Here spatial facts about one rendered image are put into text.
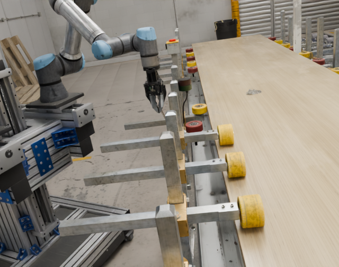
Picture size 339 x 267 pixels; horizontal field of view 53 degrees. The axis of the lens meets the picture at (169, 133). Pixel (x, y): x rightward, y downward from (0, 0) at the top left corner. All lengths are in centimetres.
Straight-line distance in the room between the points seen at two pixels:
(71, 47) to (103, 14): 749
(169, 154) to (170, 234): 25
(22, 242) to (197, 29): 799
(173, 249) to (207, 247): 64
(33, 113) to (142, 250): 108
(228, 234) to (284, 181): 35
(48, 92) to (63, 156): 35
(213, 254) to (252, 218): 43
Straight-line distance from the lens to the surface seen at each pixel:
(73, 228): 94
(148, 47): 139
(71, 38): 184
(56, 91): 189
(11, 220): 209
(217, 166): 108
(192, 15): 936
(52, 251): 217
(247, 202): 87
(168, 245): 65
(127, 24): 931
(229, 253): 126
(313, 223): 94
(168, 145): 82
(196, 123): 158
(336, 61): 263
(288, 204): 100
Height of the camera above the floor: 147
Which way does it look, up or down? 22 degrees down
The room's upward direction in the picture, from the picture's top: 9 degrees counter-clockwise
